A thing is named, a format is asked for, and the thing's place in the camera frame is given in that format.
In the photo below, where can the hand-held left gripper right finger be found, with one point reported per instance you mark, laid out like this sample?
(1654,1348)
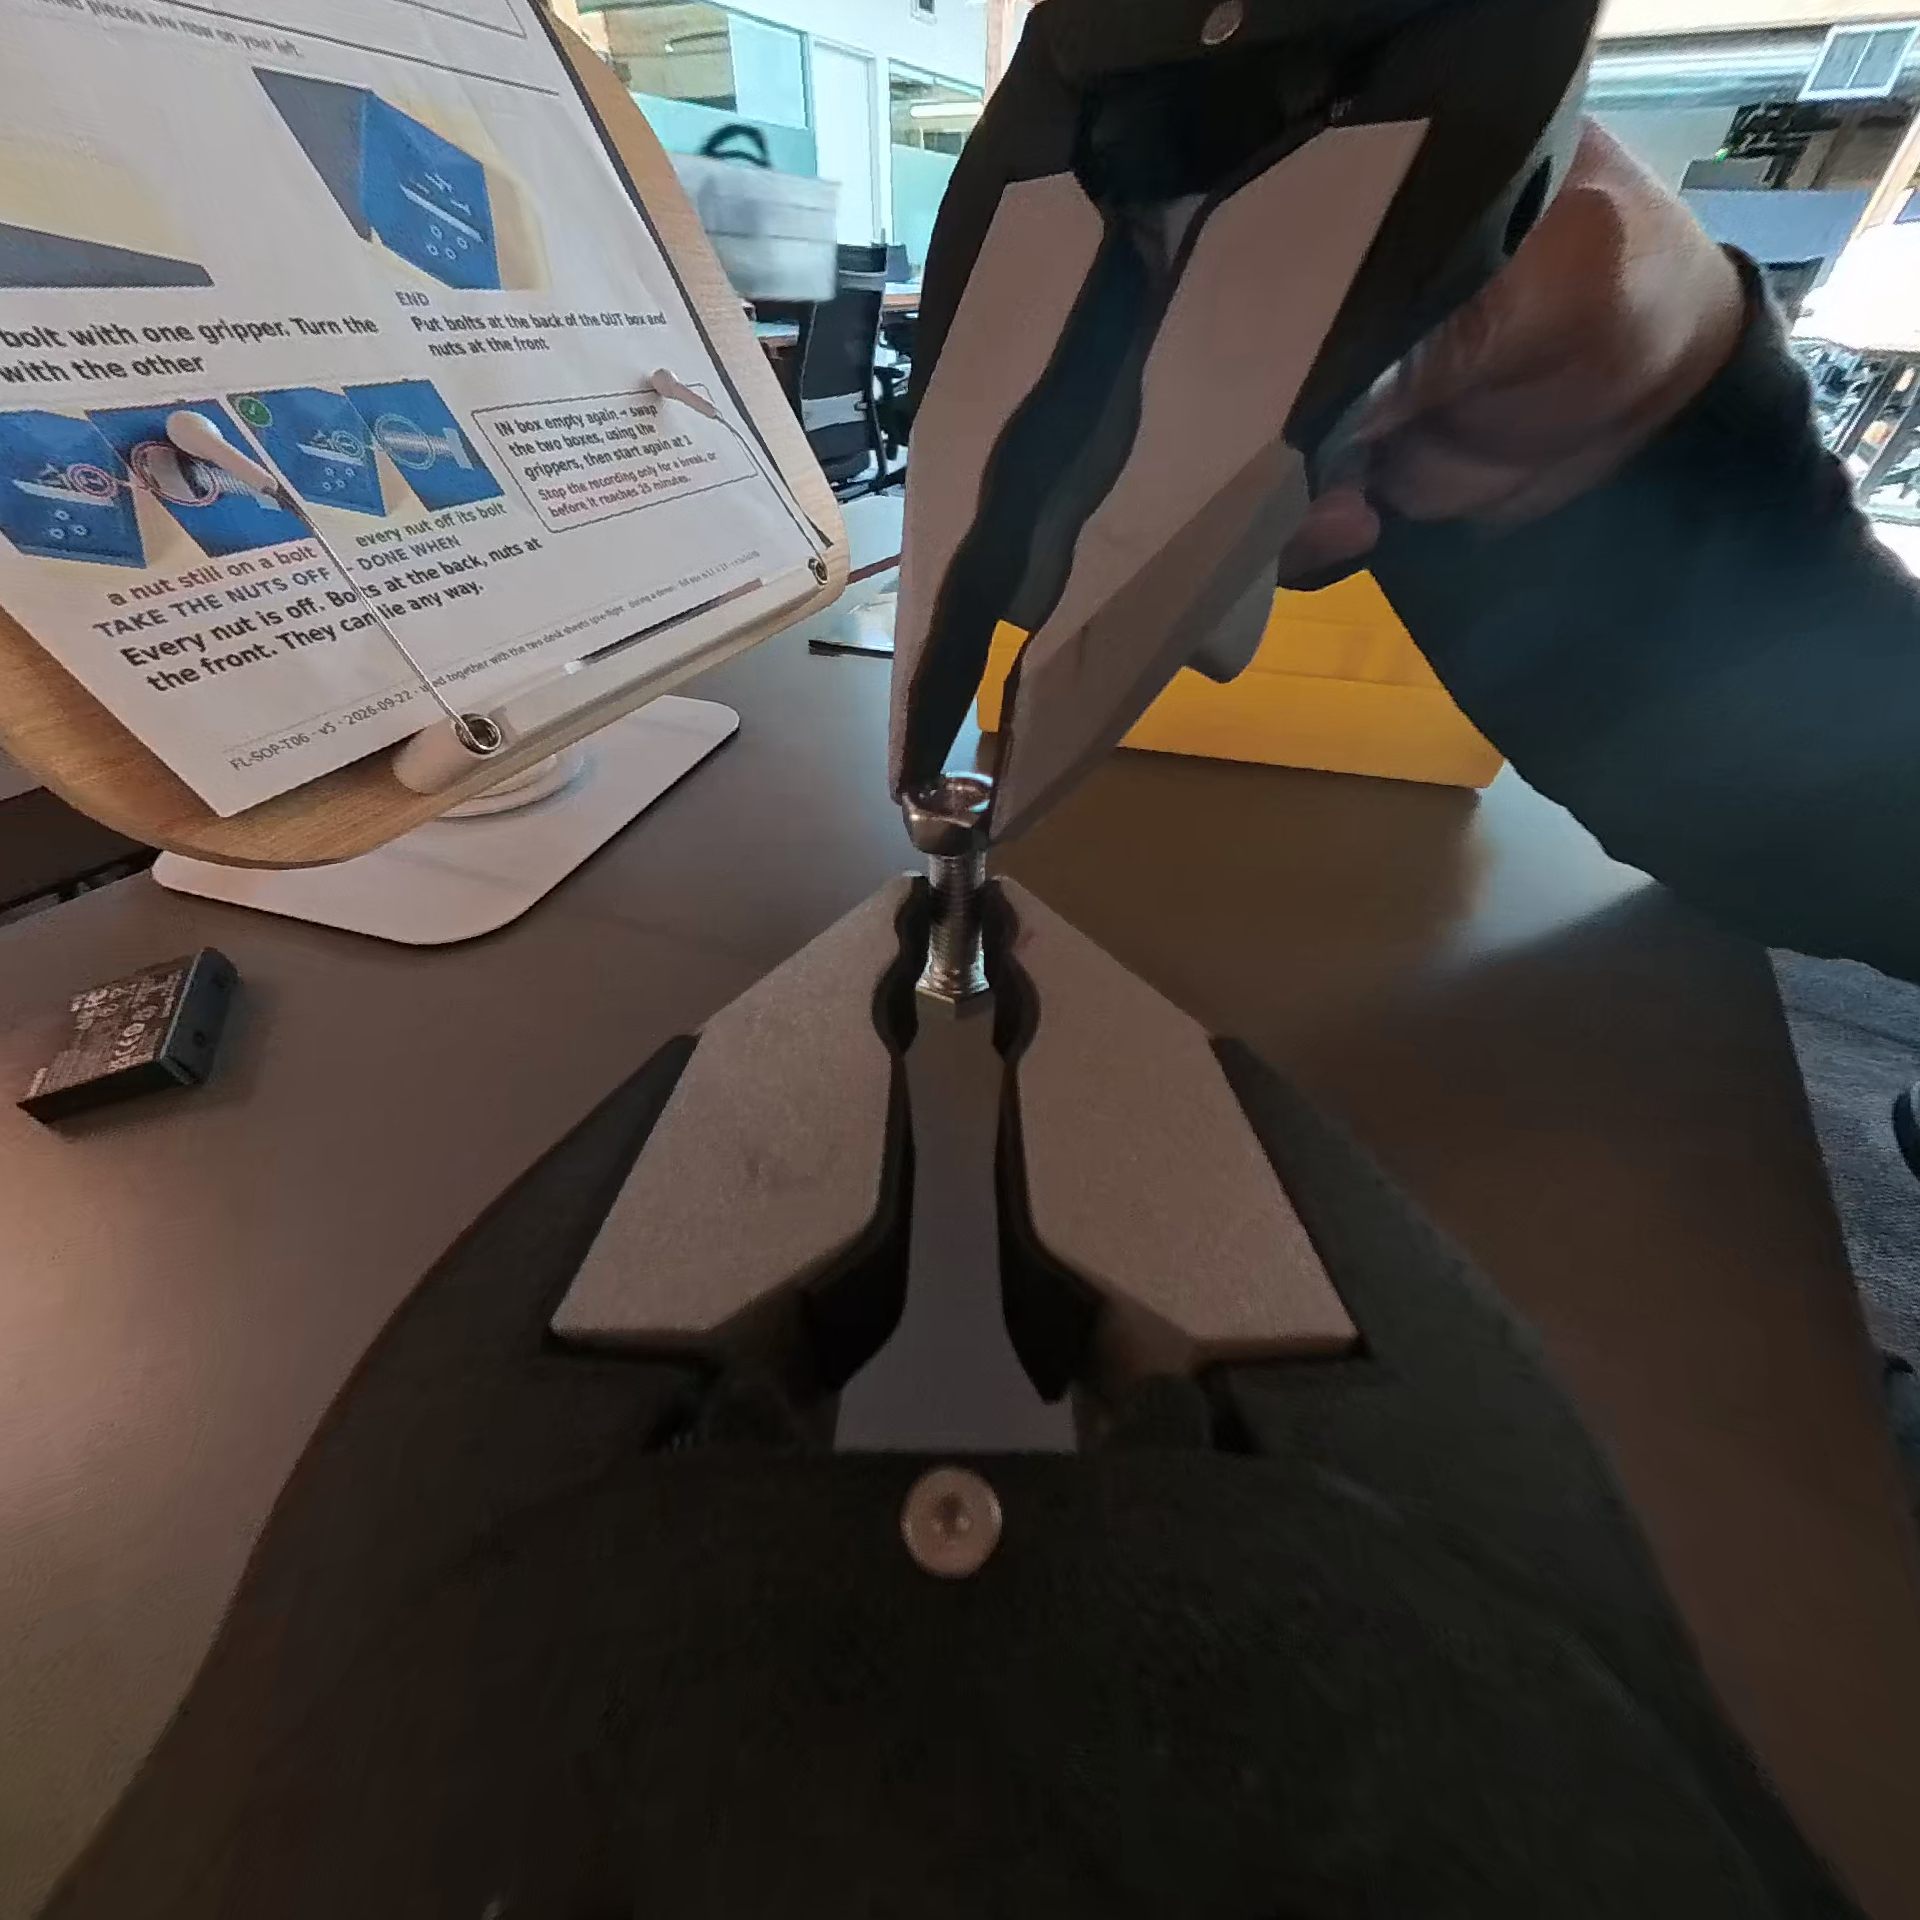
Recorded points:
(1179,1185)

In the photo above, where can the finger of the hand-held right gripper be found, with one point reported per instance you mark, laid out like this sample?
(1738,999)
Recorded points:
(1261,300)
(974,422)

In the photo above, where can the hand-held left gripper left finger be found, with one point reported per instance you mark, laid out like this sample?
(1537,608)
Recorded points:
(721,1185)

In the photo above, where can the silver bolt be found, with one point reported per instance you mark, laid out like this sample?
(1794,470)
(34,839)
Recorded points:
(953,902)

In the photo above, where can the person's right forearm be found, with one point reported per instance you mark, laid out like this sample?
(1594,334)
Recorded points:
(1682,676)

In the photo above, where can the person's right hand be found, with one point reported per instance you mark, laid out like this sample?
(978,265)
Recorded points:
(1577,345)

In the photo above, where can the black office chair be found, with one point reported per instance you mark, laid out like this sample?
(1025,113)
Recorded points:
(850,376)

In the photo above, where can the grey bag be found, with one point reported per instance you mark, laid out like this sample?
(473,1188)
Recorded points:
(765,224)

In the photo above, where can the printed instruction sheet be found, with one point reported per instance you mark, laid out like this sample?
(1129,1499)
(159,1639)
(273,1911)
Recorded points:
(601,389)

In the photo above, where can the white stand base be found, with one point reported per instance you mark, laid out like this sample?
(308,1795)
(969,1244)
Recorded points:
(452,879)

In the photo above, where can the yellow plastic box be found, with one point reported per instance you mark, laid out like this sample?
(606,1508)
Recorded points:
(1321,720)

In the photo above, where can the black battery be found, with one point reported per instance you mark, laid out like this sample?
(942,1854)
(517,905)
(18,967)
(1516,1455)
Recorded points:
(130,1036)

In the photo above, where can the instruction sheet on wooden stand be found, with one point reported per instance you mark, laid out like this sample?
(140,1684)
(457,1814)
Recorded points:
(91,773)

